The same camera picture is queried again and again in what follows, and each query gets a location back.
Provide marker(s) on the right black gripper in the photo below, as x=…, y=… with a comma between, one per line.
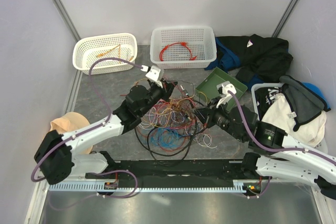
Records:
x=207, y=113

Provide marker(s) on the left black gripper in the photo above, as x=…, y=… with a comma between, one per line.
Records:
x=168, y=87

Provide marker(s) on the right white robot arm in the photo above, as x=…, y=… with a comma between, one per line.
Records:
x=275, y=153

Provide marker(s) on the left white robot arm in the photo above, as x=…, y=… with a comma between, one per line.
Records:
x=55, y=157

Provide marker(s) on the green plastic tray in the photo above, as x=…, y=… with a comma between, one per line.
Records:
x=207, y=89

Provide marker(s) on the right white perforated basket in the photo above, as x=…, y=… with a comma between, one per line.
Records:
x=180, y=47

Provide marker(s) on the white perforated basket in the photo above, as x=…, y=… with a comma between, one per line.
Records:
x=180, y=47
x=119, y=52

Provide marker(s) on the black and blue jacket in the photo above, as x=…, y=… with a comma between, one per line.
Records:
x=258, y=59

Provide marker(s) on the left white perforated basket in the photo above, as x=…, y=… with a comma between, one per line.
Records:
x=119, y=52

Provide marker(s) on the beige bucket hat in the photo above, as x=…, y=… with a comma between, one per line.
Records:
x=69, y=122

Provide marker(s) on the grey black-trimmed garment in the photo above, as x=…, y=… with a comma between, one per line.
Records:
x=302, y=101

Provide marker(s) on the white cloth garment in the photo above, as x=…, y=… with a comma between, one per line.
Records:
x=280, y=115

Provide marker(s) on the blue cloth item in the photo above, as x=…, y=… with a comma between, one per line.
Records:
x=317, y=91

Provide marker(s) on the white laundry bin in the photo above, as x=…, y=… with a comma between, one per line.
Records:
x=263, y=97

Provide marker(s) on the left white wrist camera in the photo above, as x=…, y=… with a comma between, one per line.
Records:
x=154, y=74

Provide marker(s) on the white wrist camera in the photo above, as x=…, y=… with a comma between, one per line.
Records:
x=154, y=74
x=225, y=89

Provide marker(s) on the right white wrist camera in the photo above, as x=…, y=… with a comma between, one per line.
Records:
x=225, y=89

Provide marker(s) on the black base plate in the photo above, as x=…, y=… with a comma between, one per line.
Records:
x=188, y=172

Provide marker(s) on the grey slotted cable duct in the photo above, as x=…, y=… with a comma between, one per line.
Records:
x=104, y=187

